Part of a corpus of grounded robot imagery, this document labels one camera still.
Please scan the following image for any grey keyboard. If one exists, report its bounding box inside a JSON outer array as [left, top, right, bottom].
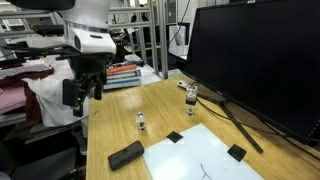
[[0, 63, 54, 81]]

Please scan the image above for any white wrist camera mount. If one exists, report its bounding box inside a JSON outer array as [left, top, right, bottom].
[[66, 27, 118, 55]]

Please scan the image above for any dark grey chair seat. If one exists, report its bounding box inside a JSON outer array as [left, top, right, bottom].
[[9, 147, 78, 180]]

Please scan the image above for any black eraser block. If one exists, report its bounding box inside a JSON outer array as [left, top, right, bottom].
[[107, 139, 145, 172]]

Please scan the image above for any dark blue book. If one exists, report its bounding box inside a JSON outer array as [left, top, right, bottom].
[[105, 69, 142, 81]]

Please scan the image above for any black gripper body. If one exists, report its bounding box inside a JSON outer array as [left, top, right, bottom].
[[69, 54, 108, 83]]

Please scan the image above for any aluminium profile frame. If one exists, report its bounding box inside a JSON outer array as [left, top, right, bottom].
[[108, 0, 170, 80]]

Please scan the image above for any red book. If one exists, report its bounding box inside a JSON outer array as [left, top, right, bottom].
[[106, 63, 139, 75]]

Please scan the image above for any black monitor cable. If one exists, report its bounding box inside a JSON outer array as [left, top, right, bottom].
[[196, 99, 320, 161]]

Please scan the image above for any large black monitor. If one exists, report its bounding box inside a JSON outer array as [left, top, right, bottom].
[[184, 0, 320, 146]]

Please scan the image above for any grey metal shelf frame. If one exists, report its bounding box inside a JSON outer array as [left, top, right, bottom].
[[0, 9, 65, 40]]

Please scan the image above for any white cloth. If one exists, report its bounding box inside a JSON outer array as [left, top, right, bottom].
[[22, 54, 91, 128]]

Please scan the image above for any small white adapter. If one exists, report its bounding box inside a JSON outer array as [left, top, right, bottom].
[[176, 79, 192, 90]]

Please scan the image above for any white paper sheet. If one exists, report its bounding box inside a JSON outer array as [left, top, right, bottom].
[[143, 123, 264, 180]]

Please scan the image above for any black monitor stand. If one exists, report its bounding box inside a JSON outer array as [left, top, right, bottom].
[[196, 92, 264, 154]]

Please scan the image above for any light blue book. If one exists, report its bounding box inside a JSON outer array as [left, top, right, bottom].
[[103, 77, 143, 91]]

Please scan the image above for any short clear glass jar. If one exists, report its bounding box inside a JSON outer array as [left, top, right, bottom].
[[135, 111, 148, 132]]

